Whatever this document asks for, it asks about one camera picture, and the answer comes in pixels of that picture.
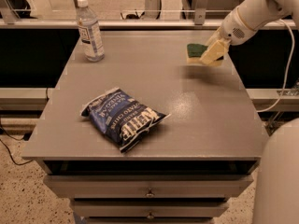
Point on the clear plastic water bottle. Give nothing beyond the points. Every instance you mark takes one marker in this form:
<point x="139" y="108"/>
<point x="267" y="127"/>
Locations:
<point x="89" y="32"/>

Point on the metal railing frame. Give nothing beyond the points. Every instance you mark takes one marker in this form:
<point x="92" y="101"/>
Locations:
<point x="118" y="14"/>

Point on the green and yellow sponge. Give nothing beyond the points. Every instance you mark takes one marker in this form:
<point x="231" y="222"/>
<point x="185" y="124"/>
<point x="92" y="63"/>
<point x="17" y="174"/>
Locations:
<point x="194" y="55"/>

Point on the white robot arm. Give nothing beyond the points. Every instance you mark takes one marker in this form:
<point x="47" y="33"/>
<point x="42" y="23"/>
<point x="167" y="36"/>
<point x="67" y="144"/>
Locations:
<point x="277" y="187"/>

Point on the blue potato chip bag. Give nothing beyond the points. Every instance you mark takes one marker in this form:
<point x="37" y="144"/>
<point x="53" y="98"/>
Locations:
<point x="121" y="118"/>

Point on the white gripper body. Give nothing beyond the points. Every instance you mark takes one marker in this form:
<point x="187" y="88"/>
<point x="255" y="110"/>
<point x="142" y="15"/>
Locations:
<point x="234" y="30"/>

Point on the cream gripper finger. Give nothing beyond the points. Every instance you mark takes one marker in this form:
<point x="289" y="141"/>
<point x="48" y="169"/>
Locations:
<point x="215" y="51"/>
<point x="214" y="38"/>

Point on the lower grey drawer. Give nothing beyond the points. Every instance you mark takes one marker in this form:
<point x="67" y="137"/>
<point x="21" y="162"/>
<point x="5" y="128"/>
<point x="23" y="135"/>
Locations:
<point x="149" y="208"/>

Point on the grey drawer cabinet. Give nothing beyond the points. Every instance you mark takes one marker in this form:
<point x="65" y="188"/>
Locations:
<point x="212" y="127"/>

